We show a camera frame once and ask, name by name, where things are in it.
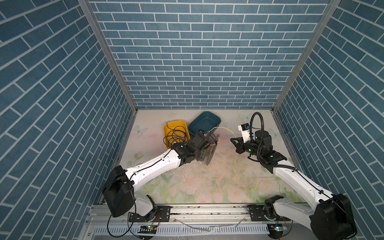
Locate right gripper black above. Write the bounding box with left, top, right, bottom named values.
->
left=230, top=136, right=263, bottom=158

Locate grey cable spool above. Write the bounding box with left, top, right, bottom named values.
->
left=206, top=134, right=220, bottom=166

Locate yellow cable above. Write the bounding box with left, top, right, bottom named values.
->
left=206, top=126, right=281, bottom=193

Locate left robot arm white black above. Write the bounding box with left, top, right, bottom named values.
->
left=102, top=133, right=210, bottom=222

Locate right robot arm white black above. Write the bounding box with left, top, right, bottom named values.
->
left=231, top=130, right=358, bottom=240

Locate teal plastic bin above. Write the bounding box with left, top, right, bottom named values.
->
left=188, top=111, right=221, bottom=136

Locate yellow plastic bin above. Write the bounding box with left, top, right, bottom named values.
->
left=163, top=120, right=190, bottom=149

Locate right green circuit board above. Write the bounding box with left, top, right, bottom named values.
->
left=269, top=224, right=288, bottom=232

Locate green circuit board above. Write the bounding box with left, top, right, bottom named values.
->
left=138, top=225, right=158, bottom=235
left=269, top=224, right=288, bottom=232

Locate left green circuit board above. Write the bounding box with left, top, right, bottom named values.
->
left=138, top=225, right=158, bottom=235

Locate black cable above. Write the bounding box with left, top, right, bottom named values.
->
left=164, top=122, right=190, bottom=148

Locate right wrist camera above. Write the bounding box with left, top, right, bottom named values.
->
left=238, top=123, right=251, bottom=143

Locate white slotted cable duct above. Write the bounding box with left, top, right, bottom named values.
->
left=92, top=224, right=270, bottom=236

